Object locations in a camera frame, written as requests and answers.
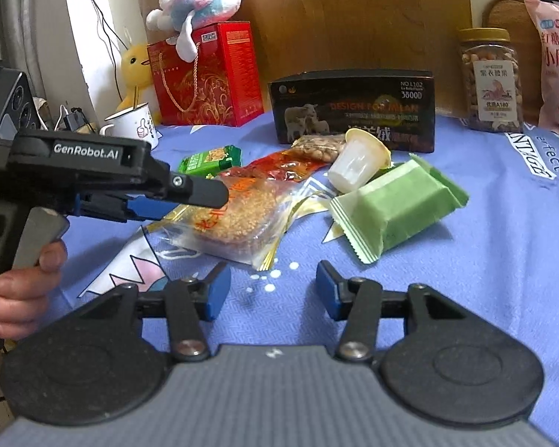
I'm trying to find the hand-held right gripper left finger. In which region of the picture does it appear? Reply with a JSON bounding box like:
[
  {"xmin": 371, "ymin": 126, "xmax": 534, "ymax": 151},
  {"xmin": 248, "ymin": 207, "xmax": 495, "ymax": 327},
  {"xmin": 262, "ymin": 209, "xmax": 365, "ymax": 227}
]
[{"xmin": 75, "ymin": 261, "xmax": 234, "ymax": 363}]

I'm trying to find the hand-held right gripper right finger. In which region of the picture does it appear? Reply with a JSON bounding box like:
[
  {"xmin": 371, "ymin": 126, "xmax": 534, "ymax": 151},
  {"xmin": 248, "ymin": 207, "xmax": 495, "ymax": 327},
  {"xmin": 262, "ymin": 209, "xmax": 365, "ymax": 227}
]
[{"xmin": 315, "ymin": 261, "xmax": 477, "ymax": 363}]

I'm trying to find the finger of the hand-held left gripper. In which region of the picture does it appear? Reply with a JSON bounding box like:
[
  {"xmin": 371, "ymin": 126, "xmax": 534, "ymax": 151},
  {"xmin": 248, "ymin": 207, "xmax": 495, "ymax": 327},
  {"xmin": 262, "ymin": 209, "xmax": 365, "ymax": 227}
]
[
  {"xmin": 142, "ymin": 156, "xmax": 230, "ymax": 208},
  {"xmin": 72, "ymin": 191, "xmax": 192, "ymax": 223}
]

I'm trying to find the small green snack packet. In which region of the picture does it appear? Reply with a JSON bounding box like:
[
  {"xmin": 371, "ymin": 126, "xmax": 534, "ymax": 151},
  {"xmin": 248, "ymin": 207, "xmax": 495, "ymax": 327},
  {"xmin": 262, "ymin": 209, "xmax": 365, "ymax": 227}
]
[{"xmin": 177, "ymin": 143, "xmax": 243, "ymax": 180}]

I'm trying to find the clear sesame cake packet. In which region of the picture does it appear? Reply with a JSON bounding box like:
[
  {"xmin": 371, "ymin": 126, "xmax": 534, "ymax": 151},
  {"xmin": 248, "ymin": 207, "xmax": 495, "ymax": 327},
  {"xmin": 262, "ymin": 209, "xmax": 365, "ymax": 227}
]
[{"xmin": 142, "ymin": 174, "xmax": 294, "ymax": 271}]

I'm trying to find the red snack packet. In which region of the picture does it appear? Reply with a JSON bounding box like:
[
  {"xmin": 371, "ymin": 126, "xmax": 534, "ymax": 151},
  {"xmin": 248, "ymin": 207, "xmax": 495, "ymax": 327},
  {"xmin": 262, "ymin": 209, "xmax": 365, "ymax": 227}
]
[{"xmin": 224, "ymin": 149, "xmax": 327, "ymax": 185}]

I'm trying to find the green cake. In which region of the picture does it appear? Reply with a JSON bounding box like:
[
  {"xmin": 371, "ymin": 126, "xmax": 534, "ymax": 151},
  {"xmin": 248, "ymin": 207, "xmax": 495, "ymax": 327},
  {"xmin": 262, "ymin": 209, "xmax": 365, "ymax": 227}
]
[{"xmin": 329, "ymin": 155, "xmax": 470, "ymax": 264}]

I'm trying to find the clear peanut packet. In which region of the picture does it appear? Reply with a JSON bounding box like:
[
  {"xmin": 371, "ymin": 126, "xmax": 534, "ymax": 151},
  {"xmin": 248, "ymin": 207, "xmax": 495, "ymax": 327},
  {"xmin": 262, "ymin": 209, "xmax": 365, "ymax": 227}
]
[{"xmin": 290, "ymin": 133, "xmax": 348, "ymax": 164}]

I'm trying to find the white jelly cup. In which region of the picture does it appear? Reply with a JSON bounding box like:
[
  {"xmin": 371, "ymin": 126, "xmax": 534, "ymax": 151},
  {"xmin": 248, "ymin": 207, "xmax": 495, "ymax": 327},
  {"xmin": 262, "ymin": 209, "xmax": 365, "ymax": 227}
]
[{"xmin": 327, "ymin": 129, "xmax": 392, "ymax": 194}]

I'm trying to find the black sheep-print box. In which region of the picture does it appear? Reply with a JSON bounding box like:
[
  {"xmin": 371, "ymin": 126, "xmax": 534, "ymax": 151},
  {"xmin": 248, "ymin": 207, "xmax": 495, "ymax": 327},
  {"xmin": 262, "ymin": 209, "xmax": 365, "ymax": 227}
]
[{"xmin": 267, "ymin": 71, "xmax": 435, "ymax": 154}]

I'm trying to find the person's left hand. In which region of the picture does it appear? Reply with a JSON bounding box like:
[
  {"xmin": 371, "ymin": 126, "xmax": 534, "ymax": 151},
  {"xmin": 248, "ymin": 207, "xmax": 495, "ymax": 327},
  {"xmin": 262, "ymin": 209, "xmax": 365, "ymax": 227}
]
[{"xmin": 0, "ymin": 202, "xmax": 69, "ymax": 340}]

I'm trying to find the black power adapter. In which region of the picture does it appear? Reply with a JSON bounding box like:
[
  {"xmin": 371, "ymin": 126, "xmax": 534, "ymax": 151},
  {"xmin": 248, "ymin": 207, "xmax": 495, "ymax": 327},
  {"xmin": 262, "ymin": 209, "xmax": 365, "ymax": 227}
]
[{"xmin": 63, "ymin": 107, "xmax": 92, "ymax": 134}]

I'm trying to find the white enamel mug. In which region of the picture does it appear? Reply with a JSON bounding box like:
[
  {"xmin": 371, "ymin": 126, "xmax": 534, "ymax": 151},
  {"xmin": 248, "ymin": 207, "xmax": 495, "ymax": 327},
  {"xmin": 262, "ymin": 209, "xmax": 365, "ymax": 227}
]
[{"xmin": 99, "ymin": 104, "xmax": 160, "ymax": 151}]

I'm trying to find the red gift box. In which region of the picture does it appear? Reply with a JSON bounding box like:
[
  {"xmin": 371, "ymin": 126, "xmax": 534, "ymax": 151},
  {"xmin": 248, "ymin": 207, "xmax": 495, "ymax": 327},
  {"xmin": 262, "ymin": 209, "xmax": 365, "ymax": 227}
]
[{"xmin": 146, "ymin": 21, "xmax": 265, "ymax": 127}]

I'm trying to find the yellow duck plush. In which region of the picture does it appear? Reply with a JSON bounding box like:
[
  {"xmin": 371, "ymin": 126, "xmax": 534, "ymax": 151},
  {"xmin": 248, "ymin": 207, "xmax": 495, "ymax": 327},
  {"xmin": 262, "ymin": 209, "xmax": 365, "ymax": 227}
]
[{"xmin": 116, "ymin": 43, "xmax": 161, "ymax": 124}]

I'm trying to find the blue printed cloth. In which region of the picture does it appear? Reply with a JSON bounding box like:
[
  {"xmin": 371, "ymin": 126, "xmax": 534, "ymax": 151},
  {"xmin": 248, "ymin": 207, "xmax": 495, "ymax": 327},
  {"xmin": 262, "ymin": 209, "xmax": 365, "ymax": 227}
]
[{"xmin": 58, "ymin": 102, "xmax": 559, "ymax": 429}]

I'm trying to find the wood-grain board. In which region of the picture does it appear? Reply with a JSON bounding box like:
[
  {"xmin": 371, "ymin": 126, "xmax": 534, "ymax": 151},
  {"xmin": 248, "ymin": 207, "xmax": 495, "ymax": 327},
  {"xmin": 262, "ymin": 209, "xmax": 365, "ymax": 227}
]
[{"xmin": 135, "ymin": 0, "xmax": 476, "ymax": 117}]

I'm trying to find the clear nut jar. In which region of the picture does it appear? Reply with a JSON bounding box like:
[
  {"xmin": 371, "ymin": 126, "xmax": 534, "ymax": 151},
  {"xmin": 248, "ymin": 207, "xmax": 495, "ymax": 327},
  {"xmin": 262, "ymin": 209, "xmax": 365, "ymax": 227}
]
[{"xmin": 457, "ymin": 28, "xmax": 525, "ymax": 133}]

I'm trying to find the pink snack bag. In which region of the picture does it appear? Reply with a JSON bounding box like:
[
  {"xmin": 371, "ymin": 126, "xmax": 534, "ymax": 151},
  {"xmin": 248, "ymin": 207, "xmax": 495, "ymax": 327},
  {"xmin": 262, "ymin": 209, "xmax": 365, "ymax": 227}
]
[{"xmin": 524, "ymin": 0, "xmax": 559, "ymax": 143}]

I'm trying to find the wooden cutting board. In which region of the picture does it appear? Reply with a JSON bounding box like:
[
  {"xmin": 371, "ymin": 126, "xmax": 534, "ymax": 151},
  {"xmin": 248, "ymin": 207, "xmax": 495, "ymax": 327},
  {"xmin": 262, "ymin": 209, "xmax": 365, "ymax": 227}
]
[{"xmin": 487, "ymin": 0, "xmax": 543, "ymax": 126}]

